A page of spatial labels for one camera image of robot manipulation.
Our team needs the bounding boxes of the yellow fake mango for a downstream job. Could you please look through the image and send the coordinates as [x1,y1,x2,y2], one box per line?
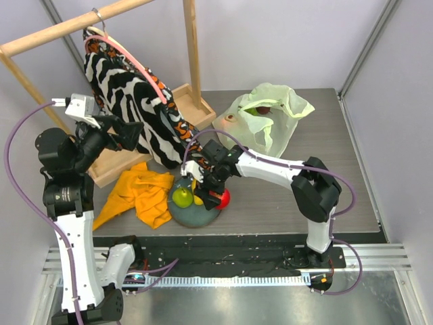
[191,179,204,206]

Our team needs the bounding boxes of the blue ceramic plate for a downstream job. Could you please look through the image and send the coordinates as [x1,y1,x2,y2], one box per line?
[168,177,222,228]

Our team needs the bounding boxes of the green fake apple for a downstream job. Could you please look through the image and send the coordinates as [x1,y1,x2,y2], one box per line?
[244,108,258,116]

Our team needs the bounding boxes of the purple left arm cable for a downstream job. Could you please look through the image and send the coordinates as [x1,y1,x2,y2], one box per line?
[5,100,180,325]

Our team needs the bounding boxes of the orange black patterned garment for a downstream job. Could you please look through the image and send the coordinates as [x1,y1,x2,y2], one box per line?
[83,27,209,169]

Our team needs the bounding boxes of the wooden clothes rack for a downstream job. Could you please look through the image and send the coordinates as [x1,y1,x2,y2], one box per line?
[1,1,216,188]

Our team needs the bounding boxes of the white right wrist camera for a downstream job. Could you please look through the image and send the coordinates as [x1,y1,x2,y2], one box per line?
[180,160,205,183]

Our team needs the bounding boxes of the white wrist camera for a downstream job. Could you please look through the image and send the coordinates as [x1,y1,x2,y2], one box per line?
[51,93,101,129]
[180,160,205,183]

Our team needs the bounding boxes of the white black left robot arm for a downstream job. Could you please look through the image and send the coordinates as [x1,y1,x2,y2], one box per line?
[35,116,144,324]

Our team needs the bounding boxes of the red fake apple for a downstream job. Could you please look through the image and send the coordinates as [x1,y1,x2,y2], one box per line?
[210,188,231,210]

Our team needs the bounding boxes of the dark red fake fruit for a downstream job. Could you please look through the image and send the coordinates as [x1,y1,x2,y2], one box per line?
[256,106,271,115]

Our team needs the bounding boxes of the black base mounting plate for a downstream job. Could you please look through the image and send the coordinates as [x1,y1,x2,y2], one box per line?
[93,233,348,275]

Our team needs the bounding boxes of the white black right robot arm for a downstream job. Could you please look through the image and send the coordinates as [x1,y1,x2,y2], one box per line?
[183,140,342,267]

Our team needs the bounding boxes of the pink clothes hanger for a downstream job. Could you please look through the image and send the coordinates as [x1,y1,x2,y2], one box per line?
[85,32,167,104]

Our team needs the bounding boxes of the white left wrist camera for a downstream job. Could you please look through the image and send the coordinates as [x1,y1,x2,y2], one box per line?
[51,93,101,129]

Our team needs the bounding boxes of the orange cloth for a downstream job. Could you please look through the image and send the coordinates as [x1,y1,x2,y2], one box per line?
[93,162,175,230]

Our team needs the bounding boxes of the green fake pear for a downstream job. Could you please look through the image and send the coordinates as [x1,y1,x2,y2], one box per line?
[172,187,193,209]

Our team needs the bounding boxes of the white slotted cable duct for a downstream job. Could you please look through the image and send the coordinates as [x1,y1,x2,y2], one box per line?
[122,273,311,290]

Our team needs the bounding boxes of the black white zebra garment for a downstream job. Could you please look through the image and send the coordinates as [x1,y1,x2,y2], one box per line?
[84,52,186,169]

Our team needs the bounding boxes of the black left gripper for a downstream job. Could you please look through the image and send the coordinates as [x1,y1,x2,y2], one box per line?
[72,114,143,171]

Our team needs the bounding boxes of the light green plastic bag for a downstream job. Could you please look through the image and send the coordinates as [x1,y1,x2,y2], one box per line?
[212,83,315,158]

